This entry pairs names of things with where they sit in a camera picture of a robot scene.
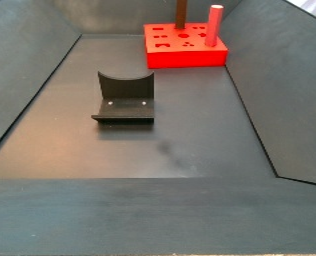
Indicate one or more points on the brown cylindrical peg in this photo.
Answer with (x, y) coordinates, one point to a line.
(181, 9)

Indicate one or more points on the pink cylindrical peg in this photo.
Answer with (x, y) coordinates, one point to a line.
(213, 24)

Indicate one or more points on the black curved fixture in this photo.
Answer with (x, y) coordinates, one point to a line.
(128, 99)

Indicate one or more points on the red block with holes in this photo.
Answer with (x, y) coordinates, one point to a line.
(174, 48)

